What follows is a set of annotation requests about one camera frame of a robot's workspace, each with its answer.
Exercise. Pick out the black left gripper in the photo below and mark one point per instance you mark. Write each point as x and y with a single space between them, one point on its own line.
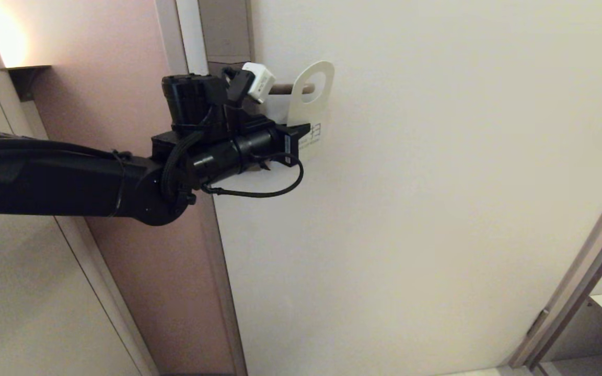
251 149

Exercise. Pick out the white plastic door hanger sign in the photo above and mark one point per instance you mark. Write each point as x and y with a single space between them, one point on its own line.
306 112

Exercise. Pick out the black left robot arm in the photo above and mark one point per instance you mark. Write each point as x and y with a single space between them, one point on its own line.
45 177

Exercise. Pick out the brown metal door lock plate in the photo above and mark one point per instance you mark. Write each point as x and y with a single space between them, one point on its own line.
225 31

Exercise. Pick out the white room door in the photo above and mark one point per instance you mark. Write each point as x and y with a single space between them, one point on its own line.
411 235

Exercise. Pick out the grey metal hinge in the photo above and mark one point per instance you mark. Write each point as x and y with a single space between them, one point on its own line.
537 322

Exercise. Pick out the grey wardrobe bottom board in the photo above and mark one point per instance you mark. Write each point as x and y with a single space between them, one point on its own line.
593 365

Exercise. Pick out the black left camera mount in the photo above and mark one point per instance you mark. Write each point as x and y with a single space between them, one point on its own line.
241 112

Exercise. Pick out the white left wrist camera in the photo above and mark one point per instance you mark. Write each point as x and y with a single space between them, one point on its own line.
259 81

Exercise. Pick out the dark wall light bracket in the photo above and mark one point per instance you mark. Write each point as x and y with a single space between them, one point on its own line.
25 78

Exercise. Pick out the grey wardrobe frame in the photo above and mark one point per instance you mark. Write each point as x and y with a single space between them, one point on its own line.
583 271

